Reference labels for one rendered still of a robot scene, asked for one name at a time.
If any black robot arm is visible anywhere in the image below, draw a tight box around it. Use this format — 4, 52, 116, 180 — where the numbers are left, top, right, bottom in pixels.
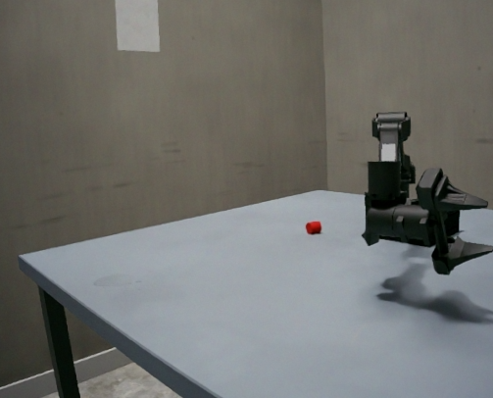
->
362, 112, 419, 246

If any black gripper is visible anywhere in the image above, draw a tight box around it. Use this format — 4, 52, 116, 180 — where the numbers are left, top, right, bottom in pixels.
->
392, 168, 493, 275

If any red short cylinder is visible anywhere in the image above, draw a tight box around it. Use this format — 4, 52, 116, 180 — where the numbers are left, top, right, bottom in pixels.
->
306, 222, 321, 234

